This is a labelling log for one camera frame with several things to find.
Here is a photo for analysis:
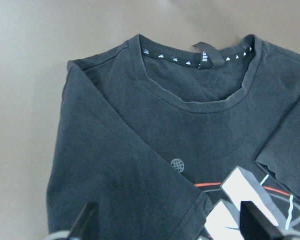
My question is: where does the black t-shirt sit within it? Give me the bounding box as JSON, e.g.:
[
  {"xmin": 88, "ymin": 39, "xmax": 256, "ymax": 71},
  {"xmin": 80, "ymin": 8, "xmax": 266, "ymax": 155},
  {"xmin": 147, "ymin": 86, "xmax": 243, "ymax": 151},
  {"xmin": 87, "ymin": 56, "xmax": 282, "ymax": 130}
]
[{"xmin": 46, "ymin": 34, "xmax": 300, "ymax": 240}]

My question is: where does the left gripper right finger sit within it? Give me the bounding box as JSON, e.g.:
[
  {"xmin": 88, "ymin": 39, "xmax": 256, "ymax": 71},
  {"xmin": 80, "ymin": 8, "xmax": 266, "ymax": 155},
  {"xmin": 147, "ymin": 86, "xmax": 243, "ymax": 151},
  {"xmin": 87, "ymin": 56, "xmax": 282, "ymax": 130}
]
[{"xmin": 239, "ymin": 201, "xmax": 284, "ymax": 240}]

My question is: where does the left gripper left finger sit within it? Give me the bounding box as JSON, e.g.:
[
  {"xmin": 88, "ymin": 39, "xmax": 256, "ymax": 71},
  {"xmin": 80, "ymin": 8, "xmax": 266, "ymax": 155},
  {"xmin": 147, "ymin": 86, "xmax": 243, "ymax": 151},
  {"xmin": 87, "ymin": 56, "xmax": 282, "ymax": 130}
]
[{"xmin": 69, "ymin": 202, "xmax": 99, "ymax": 240}]

